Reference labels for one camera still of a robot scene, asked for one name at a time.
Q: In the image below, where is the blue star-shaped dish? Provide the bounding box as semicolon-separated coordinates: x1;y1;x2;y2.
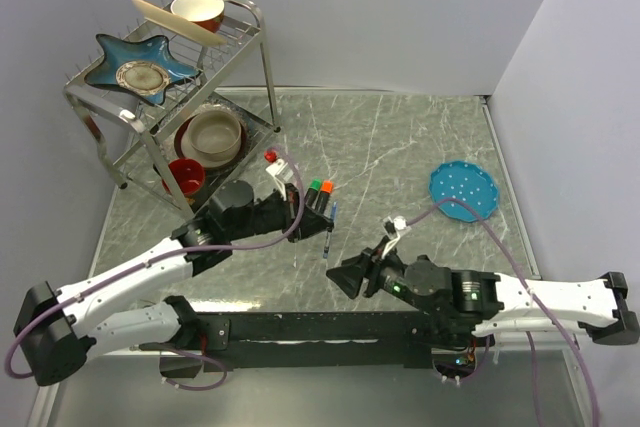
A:
84;34;200;105

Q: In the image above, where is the dark red plate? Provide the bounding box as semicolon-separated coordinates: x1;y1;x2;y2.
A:
173;115;248;168

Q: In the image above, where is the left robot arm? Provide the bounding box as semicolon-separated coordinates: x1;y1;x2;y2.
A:
4;180;334;386

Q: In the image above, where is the white and red bowl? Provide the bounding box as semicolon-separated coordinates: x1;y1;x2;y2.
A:
170;0;225;33

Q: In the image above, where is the grey ceramic bowl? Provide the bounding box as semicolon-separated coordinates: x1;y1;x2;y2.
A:
180;110;243;169

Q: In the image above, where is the black base frame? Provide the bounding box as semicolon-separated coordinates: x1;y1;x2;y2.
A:
158;309;494;381

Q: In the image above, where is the blue polka-dot plate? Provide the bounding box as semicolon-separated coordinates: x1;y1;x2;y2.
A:
428;160;500;223

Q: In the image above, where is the beige oval plate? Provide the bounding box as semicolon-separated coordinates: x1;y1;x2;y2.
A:
131;0;227;48

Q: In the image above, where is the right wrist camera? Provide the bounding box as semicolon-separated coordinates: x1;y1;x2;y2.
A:
378;216;411;259

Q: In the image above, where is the orange highlighter cap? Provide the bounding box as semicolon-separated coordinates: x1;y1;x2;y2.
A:
321;180;333;194

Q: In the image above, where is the steel dish rack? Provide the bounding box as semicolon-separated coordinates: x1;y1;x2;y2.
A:
63;0;281;218

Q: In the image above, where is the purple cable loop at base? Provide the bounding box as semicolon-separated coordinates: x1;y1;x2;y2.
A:
159;349;234;392

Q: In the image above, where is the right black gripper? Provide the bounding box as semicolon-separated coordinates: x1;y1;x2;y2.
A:
323;235;434;314

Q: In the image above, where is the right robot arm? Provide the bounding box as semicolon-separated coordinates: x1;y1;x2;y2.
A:
326;248;639;348

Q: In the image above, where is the blue pen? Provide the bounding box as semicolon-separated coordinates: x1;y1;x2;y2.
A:
322;201;337;262

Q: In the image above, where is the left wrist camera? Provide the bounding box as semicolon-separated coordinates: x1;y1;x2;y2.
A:
264;148;294;200

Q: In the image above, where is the black green-tipped highlighter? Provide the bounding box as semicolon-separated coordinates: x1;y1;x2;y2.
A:
305;184;322;209

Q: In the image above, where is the small round patterned saucer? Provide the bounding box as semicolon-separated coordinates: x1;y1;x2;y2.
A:
115;60;170;96

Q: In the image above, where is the black orange-tipped highlighter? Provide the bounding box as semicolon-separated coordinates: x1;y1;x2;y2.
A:
315;189;332;215

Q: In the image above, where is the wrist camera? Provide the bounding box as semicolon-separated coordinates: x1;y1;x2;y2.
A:
378;216;411;259
264;148;294;200

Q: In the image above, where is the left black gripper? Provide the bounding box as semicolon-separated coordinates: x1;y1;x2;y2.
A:
227;182;333;242

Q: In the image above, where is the red cup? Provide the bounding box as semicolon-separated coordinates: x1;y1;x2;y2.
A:
168;158;206;197

